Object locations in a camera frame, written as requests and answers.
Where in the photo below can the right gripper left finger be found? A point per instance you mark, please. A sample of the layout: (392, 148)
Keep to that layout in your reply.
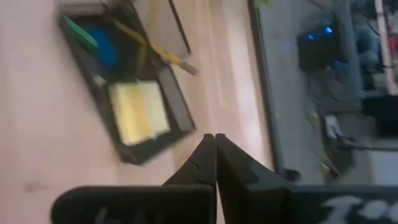
(140, 205)

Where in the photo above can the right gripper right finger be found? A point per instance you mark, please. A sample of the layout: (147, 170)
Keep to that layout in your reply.
(280, 205)

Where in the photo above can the yellow sticky note pad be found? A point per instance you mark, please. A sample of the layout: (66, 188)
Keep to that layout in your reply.
(138, 113)

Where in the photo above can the black mesh desk organizer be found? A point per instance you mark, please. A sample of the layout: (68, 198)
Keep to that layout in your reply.
(177, 102)

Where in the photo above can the blue eraser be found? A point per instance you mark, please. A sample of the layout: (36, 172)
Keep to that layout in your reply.
(105, 46)

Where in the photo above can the green eraser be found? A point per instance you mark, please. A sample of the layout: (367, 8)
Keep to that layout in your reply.
(81, 34)

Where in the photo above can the black computer case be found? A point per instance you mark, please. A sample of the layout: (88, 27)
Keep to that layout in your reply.
(320, 46)

